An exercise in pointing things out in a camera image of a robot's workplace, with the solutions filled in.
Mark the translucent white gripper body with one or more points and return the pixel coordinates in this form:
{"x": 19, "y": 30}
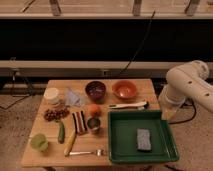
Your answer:
{"x": 168, "y": 112}

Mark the silver metal fork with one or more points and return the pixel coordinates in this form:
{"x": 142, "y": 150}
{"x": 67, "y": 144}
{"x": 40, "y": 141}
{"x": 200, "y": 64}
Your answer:
{"x": 97, "y": 152}

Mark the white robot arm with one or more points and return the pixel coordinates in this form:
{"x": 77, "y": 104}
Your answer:
{"x": 186, "y": 81}

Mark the orange red bowl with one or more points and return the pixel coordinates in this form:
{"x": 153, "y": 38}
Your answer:
{"x": 124, "y": 89}

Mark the dark maroon bowl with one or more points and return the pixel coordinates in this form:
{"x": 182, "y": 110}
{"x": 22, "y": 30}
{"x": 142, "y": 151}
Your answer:
{"x": 95, "y": 90}

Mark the grey blue sponge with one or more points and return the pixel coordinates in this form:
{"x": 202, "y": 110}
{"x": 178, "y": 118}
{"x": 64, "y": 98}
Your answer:
{"x": 143, "y": 140}

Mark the green plastic tray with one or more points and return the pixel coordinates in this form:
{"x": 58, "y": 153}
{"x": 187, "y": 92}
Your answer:
{"x": 122, "y": 137}

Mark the orange fruit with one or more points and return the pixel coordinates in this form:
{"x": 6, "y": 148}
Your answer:
{"x": 94, "y": 110}

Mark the small metal cup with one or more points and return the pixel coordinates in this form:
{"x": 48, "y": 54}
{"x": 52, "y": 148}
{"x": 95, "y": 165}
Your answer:
{"x": 94, "y": 125}

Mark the light blue cloth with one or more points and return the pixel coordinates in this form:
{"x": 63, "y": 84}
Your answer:
{"x": 73, "y": 99}

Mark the wooden table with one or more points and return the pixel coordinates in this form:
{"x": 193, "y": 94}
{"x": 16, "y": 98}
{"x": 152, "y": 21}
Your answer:
{"x": 54, "y": 155}

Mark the green cucumber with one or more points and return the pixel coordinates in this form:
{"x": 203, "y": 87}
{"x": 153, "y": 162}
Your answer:
{"x": 61, "y": 135}

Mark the white lidded jar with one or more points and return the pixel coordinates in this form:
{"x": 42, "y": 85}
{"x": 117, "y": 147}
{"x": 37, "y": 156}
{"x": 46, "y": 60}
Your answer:
{"x": 51, "y": 95}

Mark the bunch of red grapes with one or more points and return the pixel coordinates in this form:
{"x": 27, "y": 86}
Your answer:
{"x": 56, "y": 114}

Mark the green plastic cup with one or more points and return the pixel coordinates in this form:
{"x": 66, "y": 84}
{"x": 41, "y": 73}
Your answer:
{"x": 39, "y": 142}

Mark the white handled knife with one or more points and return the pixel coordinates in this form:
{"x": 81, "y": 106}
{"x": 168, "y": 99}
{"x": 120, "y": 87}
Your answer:
{"x": 143, "y": 104}

